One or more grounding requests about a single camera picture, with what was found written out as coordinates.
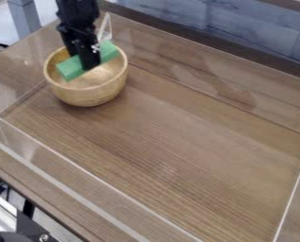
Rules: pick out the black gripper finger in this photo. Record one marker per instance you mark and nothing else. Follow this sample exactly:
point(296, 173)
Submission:
point(72, 45)
point(89, 52)

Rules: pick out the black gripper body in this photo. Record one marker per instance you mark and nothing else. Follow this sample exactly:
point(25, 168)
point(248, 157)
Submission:
point(77, 15)

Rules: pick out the green rectangular block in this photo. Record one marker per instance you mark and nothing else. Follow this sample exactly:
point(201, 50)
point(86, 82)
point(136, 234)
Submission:
point(70, 67)

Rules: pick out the wooden bowl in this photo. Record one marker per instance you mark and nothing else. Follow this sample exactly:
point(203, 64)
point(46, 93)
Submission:
point(93, 88)

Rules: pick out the clear acrylic corner bracket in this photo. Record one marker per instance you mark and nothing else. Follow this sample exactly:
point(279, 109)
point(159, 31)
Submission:
point(105, 31)

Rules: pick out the clear acrylic tray wall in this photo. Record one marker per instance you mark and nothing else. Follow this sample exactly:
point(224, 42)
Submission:
point(189, 159)

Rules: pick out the black metal bracket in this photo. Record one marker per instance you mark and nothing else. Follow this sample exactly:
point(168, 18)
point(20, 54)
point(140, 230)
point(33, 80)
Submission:
point(40, 227)

